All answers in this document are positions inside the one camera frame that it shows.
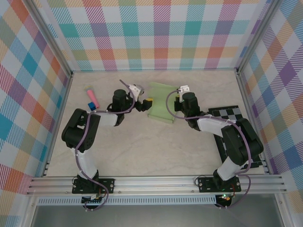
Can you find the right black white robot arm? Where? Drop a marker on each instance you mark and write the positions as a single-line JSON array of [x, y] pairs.
[[241, 142]]

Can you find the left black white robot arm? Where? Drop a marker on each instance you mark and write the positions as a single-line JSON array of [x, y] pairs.
[[80, 132]]

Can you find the aluminium cross rail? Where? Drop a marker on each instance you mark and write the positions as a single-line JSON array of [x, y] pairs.
[[154, 184]]

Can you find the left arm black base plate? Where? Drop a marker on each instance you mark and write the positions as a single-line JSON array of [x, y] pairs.
[[106, 185]]

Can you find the small electronics board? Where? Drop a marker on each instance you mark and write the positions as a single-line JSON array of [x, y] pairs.
[[225, 198], [94, 199]]

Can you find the aluminium frame post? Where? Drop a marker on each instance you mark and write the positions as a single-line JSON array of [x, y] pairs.
[[50, 40], [256, 35]]

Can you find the black grey checkerboard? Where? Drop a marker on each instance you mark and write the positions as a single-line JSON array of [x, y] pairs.
[[227, 113]]

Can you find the aluminium side rail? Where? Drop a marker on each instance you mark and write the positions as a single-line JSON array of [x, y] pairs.
[[251, 120], [58, 125]]

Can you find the pink toy microphone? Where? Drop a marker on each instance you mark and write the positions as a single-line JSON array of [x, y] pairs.
[[91, 95]]

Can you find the blue cube block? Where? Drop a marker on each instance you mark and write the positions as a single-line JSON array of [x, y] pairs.
[[91, 107]]

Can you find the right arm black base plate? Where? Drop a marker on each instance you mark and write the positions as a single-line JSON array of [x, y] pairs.
[[206, 184]]

